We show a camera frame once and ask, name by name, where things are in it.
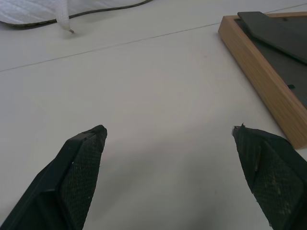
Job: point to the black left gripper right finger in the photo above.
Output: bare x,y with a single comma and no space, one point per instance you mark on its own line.
275,177

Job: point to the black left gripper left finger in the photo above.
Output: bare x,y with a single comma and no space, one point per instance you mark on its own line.
60,182

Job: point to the wooden tray with black panels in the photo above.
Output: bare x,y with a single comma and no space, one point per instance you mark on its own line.
268,60

